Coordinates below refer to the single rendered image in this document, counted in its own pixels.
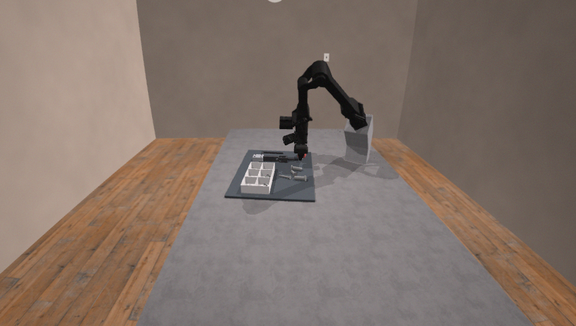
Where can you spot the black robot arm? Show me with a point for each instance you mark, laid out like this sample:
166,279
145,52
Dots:
320,74

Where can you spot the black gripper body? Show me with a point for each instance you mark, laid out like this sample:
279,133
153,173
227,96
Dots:
301,137

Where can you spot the white compartment tray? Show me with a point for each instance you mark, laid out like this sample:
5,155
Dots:
256,176

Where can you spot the grey metal clevis fork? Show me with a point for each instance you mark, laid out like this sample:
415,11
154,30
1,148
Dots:
284,159

